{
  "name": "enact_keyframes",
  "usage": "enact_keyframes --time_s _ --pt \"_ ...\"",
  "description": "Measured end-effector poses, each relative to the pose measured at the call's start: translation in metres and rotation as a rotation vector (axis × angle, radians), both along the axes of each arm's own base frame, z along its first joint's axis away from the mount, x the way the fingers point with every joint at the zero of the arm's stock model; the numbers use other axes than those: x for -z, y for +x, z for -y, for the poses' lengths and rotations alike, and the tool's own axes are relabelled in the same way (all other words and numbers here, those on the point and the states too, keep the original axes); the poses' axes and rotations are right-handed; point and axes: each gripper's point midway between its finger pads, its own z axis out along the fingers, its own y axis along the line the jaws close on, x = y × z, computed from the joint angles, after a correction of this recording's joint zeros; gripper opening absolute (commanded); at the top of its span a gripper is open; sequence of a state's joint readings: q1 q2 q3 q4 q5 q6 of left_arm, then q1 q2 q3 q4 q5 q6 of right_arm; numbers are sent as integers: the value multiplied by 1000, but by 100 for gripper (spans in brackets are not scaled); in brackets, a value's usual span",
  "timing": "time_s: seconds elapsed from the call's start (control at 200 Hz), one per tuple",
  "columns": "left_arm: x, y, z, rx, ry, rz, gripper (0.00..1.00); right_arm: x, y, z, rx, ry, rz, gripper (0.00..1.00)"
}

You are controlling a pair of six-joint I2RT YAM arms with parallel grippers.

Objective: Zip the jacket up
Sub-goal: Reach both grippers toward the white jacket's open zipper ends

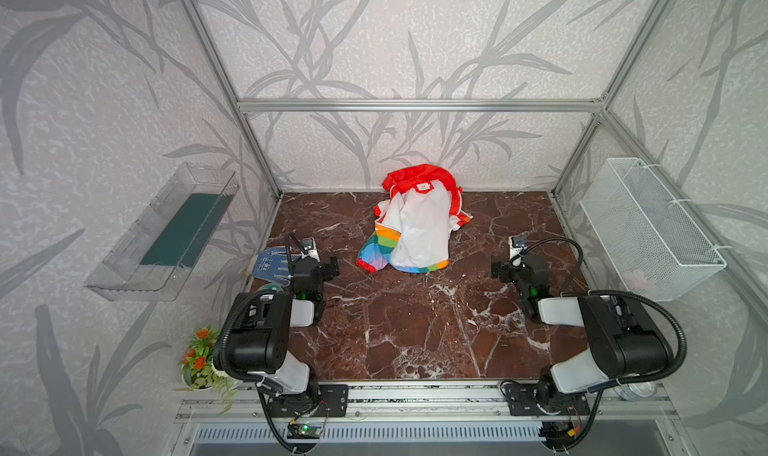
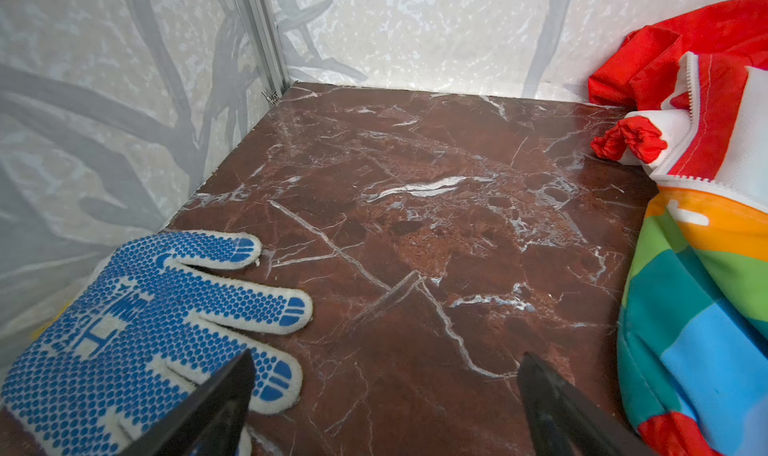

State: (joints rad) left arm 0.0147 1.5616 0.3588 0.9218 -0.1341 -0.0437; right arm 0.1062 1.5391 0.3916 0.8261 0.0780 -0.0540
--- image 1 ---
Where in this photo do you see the white red rainbow jacket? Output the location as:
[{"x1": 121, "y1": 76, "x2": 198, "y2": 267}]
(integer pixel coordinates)
[{"x1": 356, "y1": 164, "x2": 473, "y2": 274}]

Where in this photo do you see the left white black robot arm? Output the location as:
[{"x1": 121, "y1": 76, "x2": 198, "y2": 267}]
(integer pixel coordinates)
[{"x1": 212, "y1": 256, "x2": 340, "y2": 406}]

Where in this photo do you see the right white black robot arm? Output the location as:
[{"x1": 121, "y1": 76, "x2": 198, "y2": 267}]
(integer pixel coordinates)
[{"x1": 491, "y1": 256, "x2": 688, "y2": 406}]

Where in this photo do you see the blue dotted work glove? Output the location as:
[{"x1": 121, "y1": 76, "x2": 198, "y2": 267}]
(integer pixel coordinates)
[{"x1": 251, "y1": 247, "x2": 291, "y2": 286}]

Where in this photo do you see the green round tape roll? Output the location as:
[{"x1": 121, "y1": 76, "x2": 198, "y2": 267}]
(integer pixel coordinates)
[{"x1": 258, "y1": 283, "x2": 284, "y2": 293}]

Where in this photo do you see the pink object in basket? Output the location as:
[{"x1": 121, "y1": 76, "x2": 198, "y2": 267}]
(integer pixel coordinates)
[{"x1": 622, "y1": 269, "x2": 655, "y2": 296}]

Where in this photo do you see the potted artificial flower plant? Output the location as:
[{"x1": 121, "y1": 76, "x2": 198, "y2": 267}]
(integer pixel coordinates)
[{"x1": 179, "y1": 326, "x2": 237, "y2": 414}]

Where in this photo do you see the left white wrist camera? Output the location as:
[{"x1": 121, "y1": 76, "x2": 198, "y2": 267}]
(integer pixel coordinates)
[{"x1": 300, "y1": 237, "x2": 320, "y2": 261}]

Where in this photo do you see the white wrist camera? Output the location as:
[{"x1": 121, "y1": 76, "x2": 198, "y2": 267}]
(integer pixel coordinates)
[
  {"x1": 300, "y1": 237, "x2": 320, "y2": 261},
  {"x1": 508, "y1": 236, "x2": 527, "y2": 267}
]

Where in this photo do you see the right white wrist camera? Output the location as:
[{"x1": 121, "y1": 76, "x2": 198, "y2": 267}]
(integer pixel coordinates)
[{"x1": 508, "y1": 236, "x2": 527, "y2": 267}]

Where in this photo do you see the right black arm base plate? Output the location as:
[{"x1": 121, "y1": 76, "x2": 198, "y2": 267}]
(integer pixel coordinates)
[{"x1": 499, "y1": 380, "x2": 591, "y2": 417}]

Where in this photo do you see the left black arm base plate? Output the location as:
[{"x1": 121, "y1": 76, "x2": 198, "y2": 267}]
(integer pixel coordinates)
[{"x1": 267, "y1": 384, "x2": 350, "y2": 418}]

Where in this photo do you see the white wire mesh basket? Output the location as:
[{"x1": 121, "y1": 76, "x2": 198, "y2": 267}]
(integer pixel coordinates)
[{"x1": 580, "y1": 157, "x2": 727, "y2": 302}]

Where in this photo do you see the clear plastic wall shelf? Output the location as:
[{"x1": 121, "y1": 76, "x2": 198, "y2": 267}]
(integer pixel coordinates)
[{"x1": 85, "y1": 163, "x2": 240, "y2": 302}]

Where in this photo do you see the aluminium front rail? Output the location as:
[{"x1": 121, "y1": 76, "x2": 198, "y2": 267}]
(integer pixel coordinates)
[{"x1": 173, "y1": 379, "x2": 679, "y2": 424}]

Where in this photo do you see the aluminium cage frame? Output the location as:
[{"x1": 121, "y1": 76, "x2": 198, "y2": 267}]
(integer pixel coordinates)
[{"x1": 167, "y1": 0, "x2": 768, "y2": 325}]

